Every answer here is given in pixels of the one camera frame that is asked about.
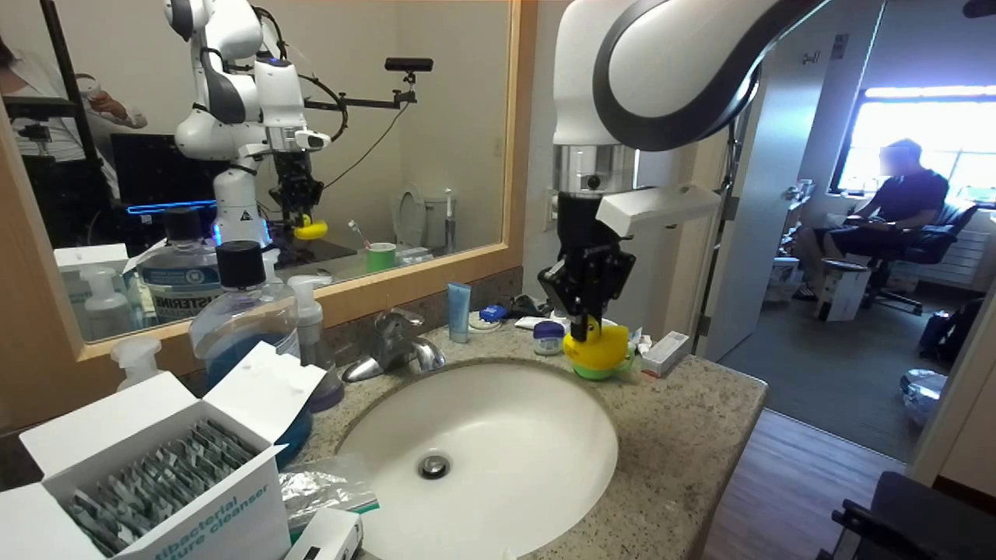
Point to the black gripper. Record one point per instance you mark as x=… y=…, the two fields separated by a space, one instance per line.
x=589 y=269

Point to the yellow rubber duck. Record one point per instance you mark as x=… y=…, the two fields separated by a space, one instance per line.
x=600 y=353

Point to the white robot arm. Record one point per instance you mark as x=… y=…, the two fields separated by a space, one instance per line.
x=638 y=77

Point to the white oval sink basin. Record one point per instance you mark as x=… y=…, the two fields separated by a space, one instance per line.
x=486 y=460

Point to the chrome faucet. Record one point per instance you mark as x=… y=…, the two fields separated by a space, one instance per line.
x=395 y=342

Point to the small clear pump bottle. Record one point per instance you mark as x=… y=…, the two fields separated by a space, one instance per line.
x=309 y=311

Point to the seated person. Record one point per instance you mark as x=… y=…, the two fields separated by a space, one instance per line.
x=899 y=207

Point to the white tube near box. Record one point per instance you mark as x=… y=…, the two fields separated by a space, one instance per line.
x=327 y=537

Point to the blue mouthwash bottle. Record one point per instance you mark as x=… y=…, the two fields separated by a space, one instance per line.
x=251 y=308

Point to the open white box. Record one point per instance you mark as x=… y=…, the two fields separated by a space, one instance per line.
x=160 y=473

